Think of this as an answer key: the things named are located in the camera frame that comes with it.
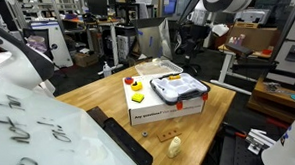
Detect yellow cylinder toy part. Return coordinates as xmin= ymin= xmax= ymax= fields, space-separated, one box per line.
xmin=168 ymin=73 xmax=182 ymax=82

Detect clear plastic tool box lid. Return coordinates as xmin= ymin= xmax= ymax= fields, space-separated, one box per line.
xmin=134 ymin=57 xmax=185 ymax=79

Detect white cardboard box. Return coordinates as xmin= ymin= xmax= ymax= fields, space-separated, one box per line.
xmin=120 ymin=69 xmax=207 ymax=130

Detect black tool box white insert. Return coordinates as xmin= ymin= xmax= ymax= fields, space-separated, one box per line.
xmin=148 ymin=71 xmax=212 ymax=112

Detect small brown cardboard box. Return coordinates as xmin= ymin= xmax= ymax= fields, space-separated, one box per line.
xmin=72 ymin=50 xmax=100 ymax=68

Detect large brown cardboard box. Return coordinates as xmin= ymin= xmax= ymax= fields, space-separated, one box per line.
xmin=224 ymin=25 xmax=279 ymax=54

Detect yellow round toy part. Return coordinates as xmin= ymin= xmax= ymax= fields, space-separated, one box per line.
xmin=130 ymin=80 xmax=144 ymax=92

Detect yellow square toy block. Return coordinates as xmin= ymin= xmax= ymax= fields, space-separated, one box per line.
xmin=131 ymin=92 xmax=145 ymax=104

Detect red round toy part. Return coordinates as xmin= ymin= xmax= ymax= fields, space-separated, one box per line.
xmin=123 ymin=76 xmax=135 ymax=86

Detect hand sanitizer pump bottle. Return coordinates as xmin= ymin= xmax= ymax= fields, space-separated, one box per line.
xmin=102 ymin=61 xmax=113 ymax=79

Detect metal panel with blue tape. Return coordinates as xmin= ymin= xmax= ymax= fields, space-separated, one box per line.
xmin=133 ymin=15 xmax=174 ymax=62

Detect wooden plate with holes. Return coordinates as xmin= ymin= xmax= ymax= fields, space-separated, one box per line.
xmin=156 ymin=127 xmax=183 ymax=144

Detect black office chair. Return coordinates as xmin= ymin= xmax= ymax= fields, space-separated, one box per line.
xmin=172 ymin=20 xmax=211 ymax=76

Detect black easel stand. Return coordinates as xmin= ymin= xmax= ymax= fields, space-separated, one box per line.
xmin=83 ymin=105 xmax=156 ymax=165

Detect cream plastic bottle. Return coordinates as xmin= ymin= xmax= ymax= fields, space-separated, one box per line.
xmin=165 ymin=135 xmax=183 ymax=159

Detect monitor with blue screen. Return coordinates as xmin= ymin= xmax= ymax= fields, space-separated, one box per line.
xmin=162 ymin=0 xmax=178 ymax=18

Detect white standing desk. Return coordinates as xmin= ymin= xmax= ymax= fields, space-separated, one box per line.
xmin=209 ymin=41 xmax=277 ymax=97

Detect black monitor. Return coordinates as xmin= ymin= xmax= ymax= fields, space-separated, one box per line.
xmin=84 ymin=0 xmax=109 ymax=18

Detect white machine with round logo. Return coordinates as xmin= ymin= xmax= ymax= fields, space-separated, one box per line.
xmin=27 ymin=19 xmax=76 ymax=69

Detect black flat device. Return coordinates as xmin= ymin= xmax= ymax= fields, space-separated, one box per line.
xmin=224 ymin=42 xmax=255 ymax=58

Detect whiteboard with handwriting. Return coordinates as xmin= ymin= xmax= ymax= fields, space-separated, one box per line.
xmin=0 ymin=75 xmax=149 ymax=165

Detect purple cloth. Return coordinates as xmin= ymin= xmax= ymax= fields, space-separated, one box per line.
xmin=26 ymin=34 xmax=48 ymax=54

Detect low wooden shelf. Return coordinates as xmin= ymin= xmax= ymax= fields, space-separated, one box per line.
xmin=245 ymin=76 xmax=295 ymax=125

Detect silver aluminium brackets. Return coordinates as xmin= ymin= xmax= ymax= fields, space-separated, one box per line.
xmin=243 ymin=128 xmax=277 ymax=156

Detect white perforated plastic housing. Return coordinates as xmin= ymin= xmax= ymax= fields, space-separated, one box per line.
xmin=260 ymin=102 xmax=295 ymax=165

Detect orange handled tool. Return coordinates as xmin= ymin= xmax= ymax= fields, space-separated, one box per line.
xmin=231 ymin=129 xmax=249 ymax=139

